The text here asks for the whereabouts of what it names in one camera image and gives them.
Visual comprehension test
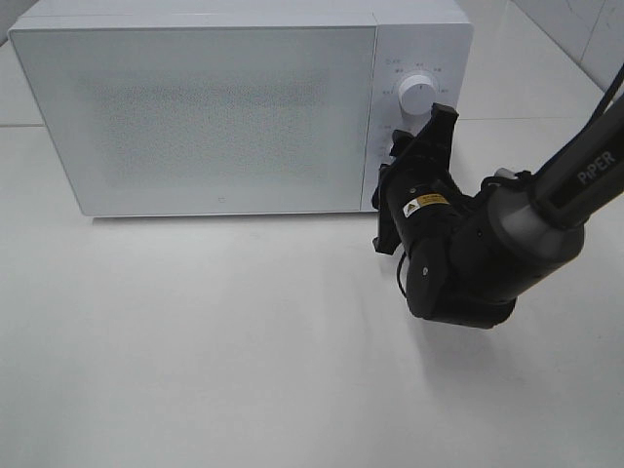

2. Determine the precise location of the white microwave door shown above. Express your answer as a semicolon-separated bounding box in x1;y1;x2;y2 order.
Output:
12;27;375;216

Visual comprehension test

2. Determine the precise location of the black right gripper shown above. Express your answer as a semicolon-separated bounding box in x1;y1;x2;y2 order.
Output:
371;103;468;254

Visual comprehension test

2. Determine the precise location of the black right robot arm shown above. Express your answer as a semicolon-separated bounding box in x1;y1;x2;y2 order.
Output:
372;101;623;329

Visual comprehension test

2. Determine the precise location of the white microwave oven body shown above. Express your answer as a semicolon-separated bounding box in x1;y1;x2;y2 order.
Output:
8;1;474;216

